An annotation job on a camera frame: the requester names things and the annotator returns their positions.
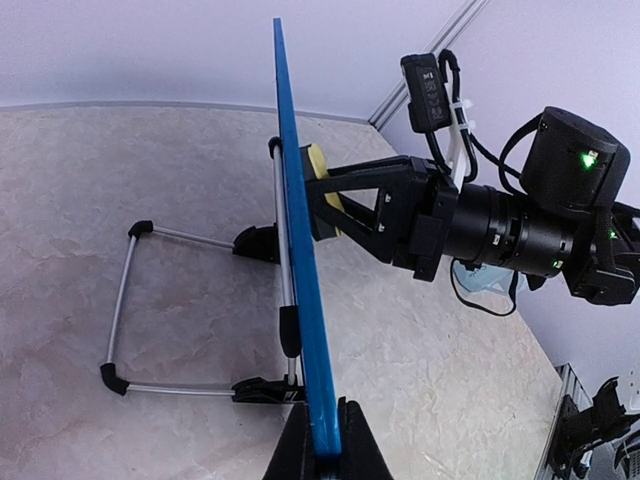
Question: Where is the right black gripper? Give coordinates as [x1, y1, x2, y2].
[305, 155, 459, 281]

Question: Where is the yellow whiteboard eraser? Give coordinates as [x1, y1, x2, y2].
[299, 143, 346, 241]

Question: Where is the blue framed whiteboard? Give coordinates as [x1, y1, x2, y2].
[273, 18, 342, 460]

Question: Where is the right aluminium frame post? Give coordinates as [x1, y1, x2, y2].
[368, 0, 490, 131]

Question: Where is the whiteboard metal stand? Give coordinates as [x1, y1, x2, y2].
[99, 135, 309, 406]

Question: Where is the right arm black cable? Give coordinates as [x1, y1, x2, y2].
[427, 48, 546, 317]

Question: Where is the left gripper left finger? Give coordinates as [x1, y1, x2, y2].
[263, 403, 316, 480]

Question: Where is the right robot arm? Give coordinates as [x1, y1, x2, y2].
[304, 107, 639, 306]

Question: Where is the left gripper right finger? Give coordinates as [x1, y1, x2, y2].
[338, 397, 393, 480]

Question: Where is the front aluminium rail base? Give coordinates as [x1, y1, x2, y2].
[534, 363, 639, 479]

